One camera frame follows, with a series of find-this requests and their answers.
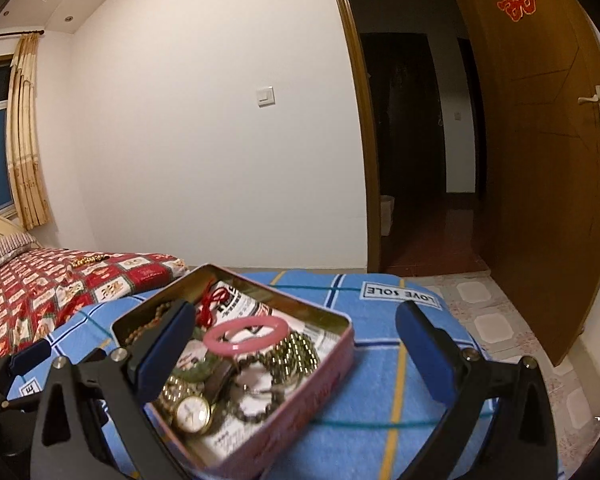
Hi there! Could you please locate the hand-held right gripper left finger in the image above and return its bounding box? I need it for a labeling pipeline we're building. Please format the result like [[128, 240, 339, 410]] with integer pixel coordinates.
[[29, 300, 197, 480]]

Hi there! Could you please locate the striped pillow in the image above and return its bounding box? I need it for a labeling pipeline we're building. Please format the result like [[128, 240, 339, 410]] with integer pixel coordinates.
[[0, 231, 41, 276]]

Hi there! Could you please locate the pink metal tin box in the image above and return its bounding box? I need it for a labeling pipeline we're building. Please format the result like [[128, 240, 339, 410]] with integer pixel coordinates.
[[111, 263, 355, 472]]

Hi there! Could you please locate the blue plaid blanket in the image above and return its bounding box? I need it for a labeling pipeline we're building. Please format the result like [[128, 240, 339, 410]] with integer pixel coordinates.
[[7, 270, 486, 480]]

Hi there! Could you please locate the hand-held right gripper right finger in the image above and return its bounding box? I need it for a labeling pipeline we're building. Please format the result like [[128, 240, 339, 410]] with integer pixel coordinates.
[[395, 301, 561, 480]]

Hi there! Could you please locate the green jade bangle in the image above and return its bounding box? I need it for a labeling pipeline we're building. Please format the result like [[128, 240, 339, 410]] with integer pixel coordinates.
[[172, 355, 216, 386]]

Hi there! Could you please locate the pale trash bin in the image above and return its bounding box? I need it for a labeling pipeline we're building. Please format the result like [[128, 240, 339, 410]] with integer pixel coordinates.
[[380, 195, 396, 236]]

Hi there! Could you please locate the gold wristwatch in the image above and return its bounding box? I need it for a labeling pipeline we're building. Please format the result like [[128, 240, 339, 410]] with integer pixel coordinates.
[[160, 375, 217, 436]]

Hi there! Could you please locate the cream bed headboard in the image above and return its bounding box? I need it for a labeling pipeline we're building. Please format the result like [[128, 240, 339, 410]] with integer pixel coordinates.
[[0, 210, 29, 253]]

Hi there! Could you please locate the brown wooden bead necklace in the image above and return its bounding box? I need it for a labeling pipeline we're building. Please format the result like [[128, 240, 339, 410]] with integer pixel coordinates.
[[122, 305, 172, 347]]

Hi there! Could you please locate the dark bead bracelet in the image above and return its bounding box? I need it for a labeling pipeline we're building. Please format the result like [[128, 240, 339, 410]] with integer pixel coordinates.
[[229, 384, 287, 424]]

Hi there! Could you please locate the pink bangle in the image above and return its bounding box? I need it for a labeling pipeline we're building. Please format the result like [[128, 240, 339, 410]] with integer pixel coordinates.
[[203, 316, 292, 359]]

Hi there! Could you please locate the shiny olive bead bracelet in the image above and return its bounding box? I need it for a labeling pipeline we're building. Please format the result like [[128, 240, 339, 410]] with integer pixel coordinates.
[[257, 332, 322, 392]]

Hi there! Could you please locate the red string cord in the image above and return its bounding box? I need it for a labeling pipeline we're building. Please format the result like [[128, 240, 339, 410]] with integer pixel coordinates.
[[197, 280, 222, 332]]

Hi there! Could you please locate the yellow patterned curtain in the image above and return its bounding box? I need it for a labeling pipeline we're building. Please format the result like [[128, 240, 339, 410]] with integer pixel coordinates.
[[0, 32, 51, 231]]

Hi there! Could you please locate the brown wooden door frame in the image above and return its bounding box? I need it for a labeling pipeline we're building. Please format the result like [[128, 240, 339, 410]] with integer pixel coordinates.
[[325, 0, 384, 274]]

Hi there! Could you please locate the brown wooden door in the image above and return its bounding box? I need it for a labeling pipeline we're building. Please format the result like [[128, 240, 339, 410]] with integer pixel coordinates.
[[450, 0, 600, 368]]

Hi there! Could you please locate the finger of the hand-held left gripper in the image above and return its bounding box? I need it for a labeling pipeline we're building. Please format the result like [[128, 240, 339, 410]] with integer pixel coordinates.
[[2, 339, 53, 381]]

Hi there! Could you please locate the red printed quilt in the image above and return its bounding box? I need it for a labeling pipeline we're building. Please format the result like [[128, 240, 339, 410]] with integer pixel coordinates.
[[0, 247, 188, 362]]

